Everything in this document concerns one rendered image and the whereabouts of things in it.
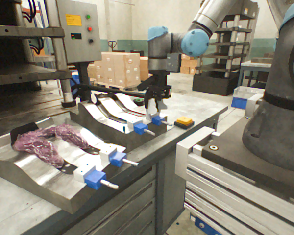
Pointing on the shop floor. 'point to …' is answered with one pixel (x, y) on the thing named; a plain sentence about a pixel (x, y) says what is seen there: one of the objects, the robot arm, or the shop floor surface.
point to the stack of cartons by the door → (188, 65)
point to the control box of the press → (80, 37)
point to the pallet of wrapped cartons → (118, 70)
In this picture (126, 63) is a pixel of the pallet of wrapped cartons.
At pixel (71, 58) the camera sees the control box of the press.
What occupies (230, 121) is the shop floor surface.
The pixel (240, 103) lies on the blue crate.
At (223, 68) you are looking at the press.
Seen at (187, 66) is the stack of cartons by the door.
